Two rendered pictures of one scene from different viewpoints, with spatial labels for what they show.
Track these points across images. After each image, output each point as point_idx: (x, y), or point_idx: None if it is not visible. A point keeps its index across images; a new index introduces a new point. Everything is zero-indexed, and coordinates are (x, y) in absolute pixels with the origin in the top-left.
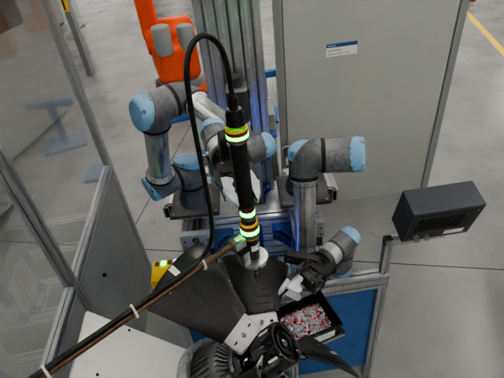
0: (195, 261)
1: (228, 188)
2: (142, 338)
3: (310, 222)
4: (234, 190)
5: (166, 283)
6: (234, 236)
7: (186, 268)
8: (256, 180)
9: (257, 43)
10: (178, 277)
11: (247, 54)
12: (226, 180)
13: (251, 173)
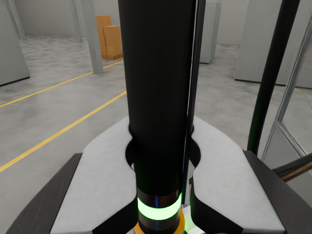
0: (276, 171)
1: (218, 141)
2: None
3: None
4: (195, 128)
5: (310, 154)
6: (200, 229)
7: (288, 166)
8: (92, 146)
9: None
10: (295, 159)
11: None
12: (231, 189)
13: (78, 194)
